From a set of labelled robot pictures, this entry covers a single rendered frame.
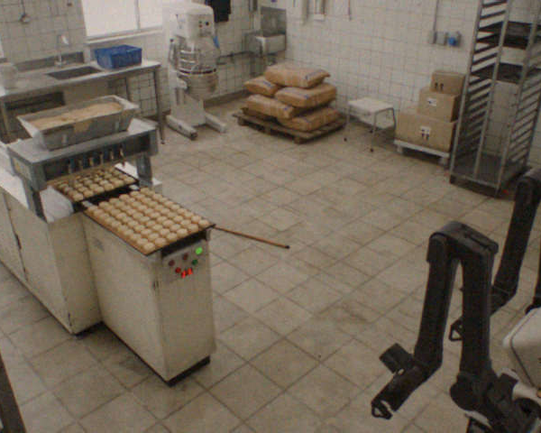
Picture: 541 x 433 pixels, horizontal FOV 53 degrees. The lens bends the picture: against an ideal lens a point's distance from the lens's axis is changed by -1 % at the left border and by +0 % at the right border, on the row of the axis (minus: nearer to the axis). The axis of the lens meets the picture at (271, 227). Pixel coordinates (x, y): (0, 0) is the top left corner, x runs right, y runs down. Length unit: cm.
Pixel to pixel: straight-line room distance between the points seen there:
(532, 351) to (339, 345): 200
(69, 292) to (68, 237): 34
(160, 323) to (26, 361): 102
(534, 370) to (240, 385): 192
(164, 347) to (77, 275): 71
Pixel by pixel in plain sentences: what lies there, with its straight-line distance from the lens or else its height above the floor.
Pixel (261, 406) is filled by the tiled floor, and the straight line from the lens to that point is 299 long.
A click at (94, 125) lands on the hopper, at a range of 306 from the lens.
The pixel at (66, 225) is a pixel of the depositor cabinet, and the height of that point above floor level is 79.
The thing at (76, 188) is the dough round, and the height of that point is 92.
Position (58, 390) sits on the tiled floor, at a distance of 328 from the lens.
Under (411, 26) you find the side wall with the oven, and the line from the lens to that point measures 623.
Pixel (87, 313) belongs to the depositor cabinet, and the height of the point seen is 18.
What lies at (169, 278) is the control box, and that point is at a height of 73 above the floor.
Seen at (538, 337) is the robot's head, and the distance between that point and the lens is 145.
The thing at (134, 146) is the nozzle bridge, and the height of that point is 107.
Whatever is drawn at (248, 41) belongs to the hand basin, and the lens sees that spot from 737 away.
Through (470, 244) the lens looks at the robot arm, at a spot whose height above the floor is 161.
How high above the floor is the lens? 223
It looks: 30 degrees down
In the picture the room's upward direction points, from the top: straight up
